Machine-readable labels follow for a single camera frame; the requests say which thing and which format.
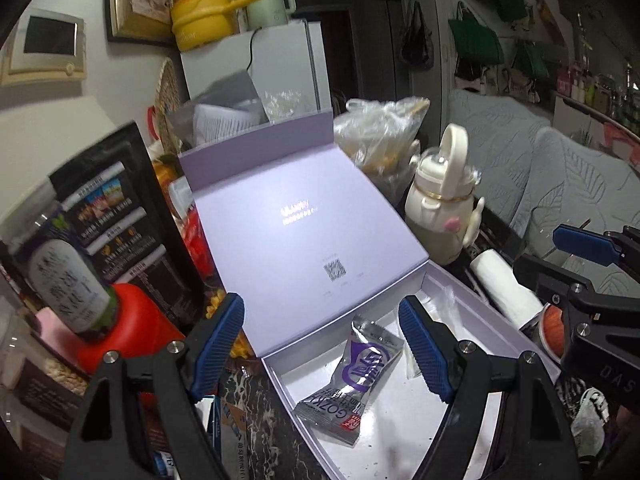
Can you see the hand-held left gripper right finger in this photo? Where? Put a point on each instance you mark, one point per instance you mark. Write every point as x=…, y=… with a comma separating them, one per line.
x=425, y=355

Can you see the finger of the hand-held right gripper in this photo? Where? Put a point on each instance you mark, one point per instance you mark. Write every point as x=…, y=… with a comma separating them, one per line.
x=582, y=244
x=545, y=275

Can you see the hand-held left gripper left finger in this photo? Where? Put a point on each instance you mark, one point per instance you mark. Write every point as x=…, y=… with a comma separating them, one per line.
x=220, y=342

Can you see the small clear plastic packet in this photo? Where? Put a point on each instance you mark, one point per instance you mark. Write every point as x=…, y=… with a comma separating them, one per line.
x=412, y=362

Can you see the silver purple snack packet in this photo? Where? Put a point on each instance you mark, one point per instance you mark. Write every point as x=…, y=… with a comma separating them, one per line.
x=360, y=370

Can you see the light purple gift box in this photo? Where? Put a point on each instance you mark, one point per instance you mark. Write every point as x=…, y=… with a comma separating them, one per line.
x=300, y=240

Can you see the pink soft item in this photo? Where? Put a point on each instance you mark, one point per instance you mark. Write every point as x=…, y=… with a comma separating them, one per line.
x=52, y=327

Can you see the yellow snack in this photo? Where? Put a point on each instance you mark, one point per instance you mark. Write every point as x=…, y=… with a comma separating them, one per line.
x=217, y=305

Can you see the white paper roll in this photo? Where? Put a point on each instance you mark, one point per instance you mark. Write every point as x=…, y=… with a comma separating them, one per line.
x=505, y=285

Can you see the red apple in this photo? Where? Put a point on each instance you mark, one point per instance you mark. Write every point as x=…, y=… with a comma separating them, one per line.
x=552, y=332

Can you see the grey leaf-pattern sofa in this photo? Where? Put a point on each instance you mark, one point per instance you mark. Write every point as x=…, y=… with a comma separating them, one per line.
x=550, y=180

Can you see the red plastic container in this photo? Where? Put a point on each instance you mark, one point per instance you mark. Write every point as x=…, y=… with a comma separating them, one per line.
x=140, y=330

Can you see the blue white carton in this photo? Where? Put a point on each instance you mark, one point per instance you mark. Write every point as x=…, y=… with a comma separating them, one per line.
x=227, y=435

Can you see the red foil packet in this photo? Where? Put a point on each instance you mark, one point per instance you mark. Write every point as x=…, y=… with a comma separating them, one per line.
x=200, y=250

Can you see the pink cloth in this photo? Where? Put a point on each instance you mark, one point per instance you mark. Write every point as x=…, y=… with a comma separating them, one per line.
x=620, y=140

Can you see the cream water bottle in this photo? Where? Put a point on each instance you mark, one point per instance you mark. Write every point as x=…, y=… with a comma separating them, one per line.
x=440, y=215

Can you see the row of bottles on shelf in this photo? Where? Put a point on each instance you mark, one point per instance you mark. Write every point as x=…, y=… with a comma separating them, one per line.
x=600, y=92

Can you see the black printed box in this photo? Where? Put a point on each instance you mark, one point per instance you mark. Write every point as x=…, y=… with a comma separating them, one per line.
x=125, y=220

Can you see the dark bottle with white label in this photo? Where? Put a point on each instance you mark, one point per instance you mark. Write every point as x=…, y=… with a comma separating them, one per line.
x=65, y=280

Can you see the small green tote bag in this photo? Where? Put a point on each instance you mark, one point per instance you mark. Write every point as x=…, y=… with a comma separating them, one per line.
x=532, y=62

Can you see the white printed paper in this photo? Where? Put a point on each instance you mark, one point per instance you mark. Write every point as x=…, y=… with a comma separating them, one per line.
x=220, y=122

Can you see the clear plastic bag of food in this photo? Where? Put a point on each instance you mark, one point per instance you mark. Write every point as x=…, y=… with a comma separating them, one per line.
x=375, y=130

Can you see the large green tote bag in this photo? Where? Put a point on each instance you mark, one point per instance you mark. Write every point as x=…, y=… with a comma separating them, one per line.
x=475, y=40

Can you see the crumpled clear cellophane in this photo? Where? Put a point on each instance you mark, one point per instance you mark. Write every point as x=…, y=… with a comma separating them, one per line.
x=282, y=102

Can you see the round woven mat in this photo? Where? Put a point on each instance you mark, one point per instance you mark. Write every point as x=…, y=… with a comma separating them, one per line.
x=167, y=100

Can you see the grey plastic bag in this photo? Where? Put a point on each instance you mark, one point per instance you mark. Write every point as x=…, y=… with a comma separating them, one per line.
x=225, y=90

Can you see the black hanging bag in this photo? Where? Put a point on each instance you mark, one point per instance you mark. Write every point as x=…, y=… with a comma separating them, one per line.
x=417, y=42

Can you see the white fridge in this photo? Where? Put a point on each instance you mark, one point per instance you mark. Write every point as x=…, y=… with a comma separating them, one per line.
x=280, y=60

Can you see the yellow pot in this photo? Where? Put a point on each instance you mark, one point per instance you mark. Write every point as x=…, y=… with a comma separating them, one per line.
x=200, y=20

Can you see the pale green kettle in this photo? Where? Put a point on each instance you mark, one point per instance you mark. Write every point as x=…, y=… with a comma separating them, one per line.
x=265, y=2

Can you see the gold framed picture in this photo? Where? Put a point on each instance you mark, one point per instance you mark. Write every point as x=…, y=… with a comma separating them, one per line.
x=140, y=5

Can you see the wall intercom panel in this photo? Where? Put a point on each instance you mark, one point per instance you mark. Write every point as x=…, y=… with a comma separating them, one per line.
x=47, y=42

